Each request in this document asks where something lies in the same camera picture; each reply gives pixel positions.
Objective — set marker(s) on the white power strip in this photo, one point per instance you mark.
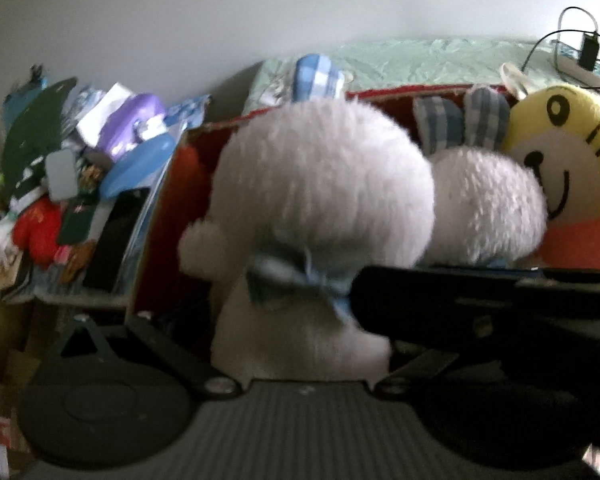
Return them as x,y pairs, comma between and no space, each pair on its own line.
575,67

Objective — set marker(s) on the large white plush rabbit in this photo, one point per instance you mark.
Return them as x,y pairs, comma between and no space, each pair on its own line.
325,175

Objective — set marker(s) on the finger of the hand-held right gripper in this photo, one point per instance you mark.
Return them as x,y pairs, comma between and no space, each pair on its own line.
430,305

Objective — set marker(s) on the red cloth item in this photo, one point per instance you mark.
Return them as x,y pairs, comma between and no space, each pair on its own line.
37,230

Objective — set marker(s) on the dark green bag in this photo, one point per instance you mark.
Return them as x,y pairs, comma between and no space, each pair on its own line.
35,135

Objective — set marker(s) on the brown cardboard box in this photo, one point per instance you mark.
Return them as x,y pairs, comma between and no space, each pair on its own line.
5,360

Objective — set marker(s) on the red cardboard box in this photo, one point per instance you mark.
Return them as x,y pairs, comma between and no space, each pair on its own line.
190,190

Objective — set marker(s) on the black flat case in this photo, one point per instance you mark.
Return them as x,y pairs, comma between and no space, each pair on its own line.
112,245

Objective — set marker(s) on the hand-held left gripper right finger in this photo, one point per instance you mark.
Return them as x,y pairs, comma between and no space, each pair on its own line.
420,367

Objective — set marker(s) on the black charger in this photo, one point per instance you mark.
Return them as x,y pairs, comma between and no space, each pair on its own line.
590,52

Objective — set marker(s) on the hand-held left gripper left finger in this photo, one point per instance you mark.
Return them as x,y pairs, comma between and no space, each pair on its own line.
170,347

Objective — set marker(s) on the blue plastic case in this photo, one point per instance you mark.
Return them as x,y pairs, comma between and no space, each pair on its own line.
140,165

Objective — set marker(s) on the grey card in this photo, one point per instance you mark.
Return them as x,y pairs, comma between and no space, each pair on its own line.
60,175

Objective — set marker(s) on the yellow tiger plush toy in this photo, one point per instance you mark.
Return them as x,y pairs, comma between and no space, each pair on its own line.
570,135

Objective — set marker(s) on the small white plush rabbit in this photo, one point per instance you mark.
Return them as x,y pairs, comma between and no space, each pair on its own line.
485,200

